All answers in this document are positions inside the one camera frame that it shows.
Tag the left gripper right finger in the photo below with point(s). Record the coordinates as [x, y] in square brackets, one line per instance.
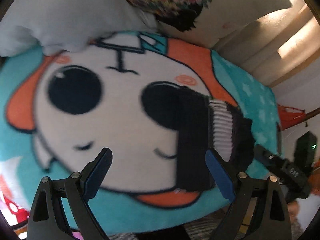
[270, 219]

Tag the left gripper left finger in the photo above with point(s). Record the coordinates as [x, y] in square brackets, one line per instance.
[47, 217]

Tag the black white striped pants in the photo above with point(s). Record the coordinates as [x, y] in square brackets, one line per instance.
[207, 124]

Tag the person's right hand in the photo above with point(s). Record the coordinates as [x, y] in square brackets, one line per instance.
[293, 209]

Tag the orange red cloth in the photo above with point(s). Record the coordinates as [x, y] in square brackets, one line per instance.
[290, 116]

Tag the teal cartoon fleece blanket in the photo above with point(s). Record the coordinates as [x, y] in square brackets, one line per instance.
[121, 92]

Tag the cream floral throw pillow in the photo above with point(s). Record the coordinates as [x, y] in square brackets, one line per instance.
[205, 22]

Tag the grey plush pillow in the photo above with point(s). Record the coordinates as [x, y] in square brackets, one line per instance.
[67, 24]

